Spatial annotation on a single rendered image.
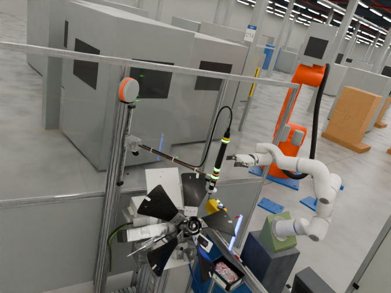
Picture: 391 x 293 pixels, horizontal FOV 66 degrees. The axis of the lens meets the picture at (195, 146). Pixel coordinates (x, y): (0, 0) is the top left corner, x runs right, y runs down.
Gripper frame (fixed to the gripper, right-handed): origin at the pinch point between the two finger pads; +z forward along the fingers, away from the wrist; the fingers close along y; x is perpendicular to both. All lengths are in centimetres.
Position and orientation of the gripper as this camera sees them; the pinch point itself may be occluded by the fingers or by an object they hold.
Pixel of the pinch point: (231, 161)
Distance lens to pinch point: 189.8
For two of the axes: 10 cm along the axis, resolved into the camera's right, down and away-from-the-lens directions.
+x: 2.2, -9.0, -3.9
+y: -4.8, -4.5, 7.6
